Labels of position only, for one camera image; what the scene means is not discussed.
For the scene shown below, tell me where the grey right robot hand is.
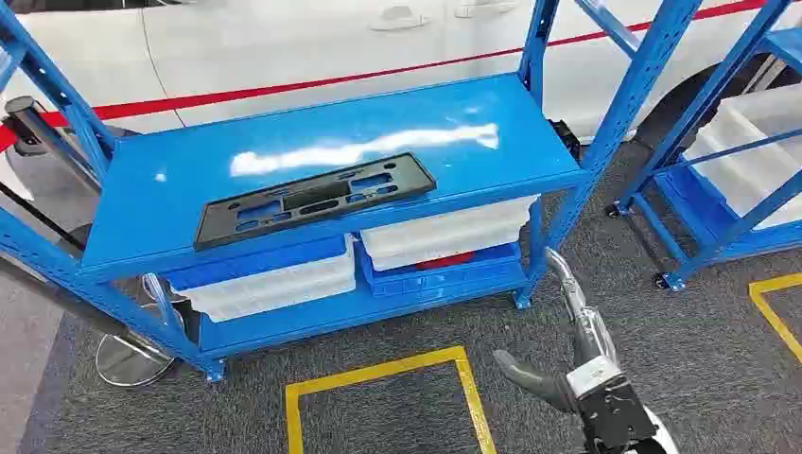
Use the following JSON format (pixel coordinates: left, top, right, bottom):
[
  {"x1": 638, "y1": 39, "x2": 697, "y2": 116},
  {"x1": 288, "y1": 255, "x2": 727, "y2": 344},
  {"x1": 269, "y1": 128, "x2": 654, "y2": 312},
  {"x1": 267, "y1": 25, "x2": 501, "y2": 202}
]
[{"x1": 493, "y1": 247, "x2": 620, "y2": 412}]

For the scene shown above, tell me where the blue plastic crate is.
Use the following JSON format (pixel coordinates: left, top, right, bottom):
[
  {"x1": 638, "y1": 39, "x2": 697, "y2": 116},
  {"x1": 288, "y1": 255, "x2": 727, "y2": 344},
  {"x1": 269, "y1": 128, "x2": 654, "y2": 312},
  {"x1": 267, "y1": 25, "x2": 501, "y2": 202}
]
[
  {"x1": 164, "y1": 235, "x2": 350, "y2": 293},
  {"x1": 356, "y1": 240, "x2": 525, "y2": 300}
]

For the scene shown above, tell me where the red part in crate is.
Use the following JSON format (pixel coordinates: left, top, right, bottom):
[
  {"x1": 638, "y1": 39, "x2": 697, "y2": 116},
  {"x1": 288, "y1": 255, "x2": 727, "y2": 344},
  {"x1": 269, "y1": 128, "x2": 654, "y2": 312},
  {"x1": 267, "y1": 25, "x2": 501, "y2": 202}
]
[{"x1": 413, "y1": 252, "x2": 476, "y2": 271}]

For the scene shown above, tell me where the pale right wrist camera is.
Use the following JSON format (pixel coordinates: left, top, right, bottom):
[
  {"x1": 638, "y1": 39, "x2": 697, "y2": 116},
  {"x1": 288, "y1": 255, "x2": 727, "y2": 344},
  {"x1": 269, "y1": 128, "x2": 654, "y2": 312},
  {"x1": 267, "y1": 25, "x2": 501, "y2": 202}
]
[{"x1": 566, "y1": 356, "x2": 628, "y2": 400}]

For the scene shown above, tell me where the red barrier belt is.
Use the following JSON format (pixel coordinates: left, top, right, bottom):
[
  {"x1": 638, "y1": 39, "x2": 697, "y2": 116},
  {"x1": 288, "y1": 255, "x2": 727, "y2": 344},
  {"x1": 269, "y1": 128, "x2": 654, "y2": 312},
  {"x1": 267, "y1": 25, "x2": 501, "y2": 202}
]
[{"x1": 0, "y1": 0, "x2": 771, "y2": 153}]

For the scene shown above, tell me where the white car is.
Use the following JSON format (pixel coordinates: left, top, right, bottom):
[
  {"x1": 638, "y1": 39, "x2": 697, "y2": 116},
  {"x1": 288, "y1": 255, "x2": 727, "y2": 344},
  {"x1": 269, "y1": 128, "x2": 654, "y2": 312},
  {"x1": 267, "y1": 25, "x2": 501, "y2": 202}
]
[{"x1": 0, "y1": 0, "x2": 802, "y2": 167}]

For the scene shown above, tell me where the chrome-based stanchion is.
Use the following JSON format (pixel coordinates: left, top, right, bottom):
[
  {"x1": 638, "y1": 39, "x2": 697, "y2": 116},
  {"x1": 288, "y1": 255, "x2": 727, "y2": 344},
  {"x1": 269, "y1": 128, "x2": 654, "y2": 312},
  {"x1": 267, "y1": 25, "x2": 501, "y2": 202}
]
[{"x1": 0, "y1": 253, "x2": 183, "y2": 389}]

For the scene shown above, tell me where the black plastic plate with cutouts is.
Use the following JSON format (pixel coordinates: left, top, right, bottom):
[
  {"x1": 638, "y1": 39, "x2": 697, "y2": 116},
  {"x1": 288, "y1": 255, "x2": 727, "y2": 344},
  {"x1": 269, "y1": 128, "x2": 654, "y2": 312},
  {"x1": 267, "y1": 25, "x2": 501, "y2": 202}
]
[{"x1": 192, "y1": 151, "x2": 438, "y2": 253}]

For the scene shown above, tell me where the white plastic crate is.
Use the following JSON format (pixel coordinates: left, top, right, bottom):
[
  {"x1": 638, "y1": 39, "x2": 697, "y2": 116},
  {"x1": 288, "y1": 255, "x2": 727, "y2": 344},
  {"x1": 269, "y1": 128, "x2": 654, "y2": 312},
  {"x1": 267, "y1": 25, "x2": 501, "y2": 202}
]
[
  {"x1": 168, "y1": 236, "x2": 358, "y2": 323},
  {"x1": 359, "y1": 195, "x2": 540, "y2": 272},
  {"x1": 683, "y1": 122, "x2": 802, "y2": 231},
  {"x1": 717, "y1": 82, "x2": 802, "y2": 170}
]

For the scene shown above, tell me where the blue metal shelf rack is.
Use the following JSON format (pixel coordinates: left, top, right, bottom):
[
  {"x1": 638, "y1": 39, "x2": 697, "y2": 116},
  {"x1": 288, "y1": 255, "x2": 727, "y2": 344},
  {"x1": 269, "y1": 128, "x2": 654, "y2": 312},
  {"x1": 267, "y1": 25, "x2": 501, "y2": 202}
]
[
  {"x1": 573, "y1": 0, "x2": 802, "y2": 293},
  {"x1": 0, "y1": 0, "x2": 703, "y2": 385}
]

